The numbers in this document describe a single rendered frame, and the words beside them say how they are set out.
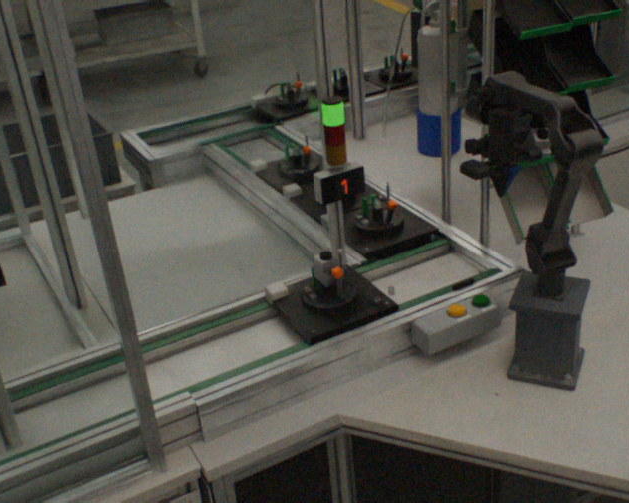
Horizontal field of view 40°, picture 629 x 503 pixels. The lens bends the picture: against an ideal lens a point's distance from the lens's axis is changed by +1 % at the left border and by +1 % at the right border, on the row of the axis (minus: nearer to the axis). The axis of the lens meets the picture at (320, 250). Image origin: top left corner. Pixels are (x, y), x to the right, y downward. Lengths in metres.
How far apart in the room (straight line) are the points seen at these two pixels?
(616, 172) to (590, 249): 0.85
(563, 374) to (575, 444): 0.19
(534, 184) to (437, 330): 0.56
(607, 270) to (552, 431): 0.67
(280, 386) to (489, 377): 0.47
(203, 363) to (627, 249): 1.22
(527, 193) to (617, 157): 1.02
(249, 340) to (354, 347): 0.27
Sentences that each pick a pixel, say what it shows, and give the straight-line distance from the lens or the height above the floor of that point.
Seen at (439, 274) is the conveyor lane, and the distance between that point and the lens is 2.23.
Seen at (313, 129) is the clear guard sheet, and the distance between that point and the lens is 2.03.
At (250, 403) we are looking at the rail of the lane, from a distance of 1.85.
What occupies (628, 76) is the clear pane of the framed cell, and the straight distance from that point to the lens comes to 3.36.
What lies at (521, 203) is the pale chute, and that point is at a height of 1.06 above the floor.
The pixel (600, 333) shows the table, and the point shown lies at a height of 0.86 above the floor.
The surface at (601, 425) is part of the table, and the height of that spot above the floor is 0.86.
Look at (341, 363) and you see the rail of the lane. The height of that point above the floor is 0.92.
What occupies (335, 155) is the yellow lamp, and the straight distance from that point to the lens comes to 2.02.
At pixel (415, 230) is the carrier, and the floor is 0.97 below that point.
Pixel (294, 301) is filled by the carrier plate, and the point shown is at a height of 0.97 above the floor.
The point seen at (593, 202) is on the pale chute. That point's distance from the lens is 2.38.
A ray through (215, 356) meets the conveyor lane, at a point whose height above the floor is 0.92.
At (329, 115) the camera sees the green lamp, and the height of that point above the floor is 1.39.
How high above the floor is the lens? 2.07
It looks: 29 degrees down
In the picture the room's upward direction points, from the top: 5 degrees counter-clockwise
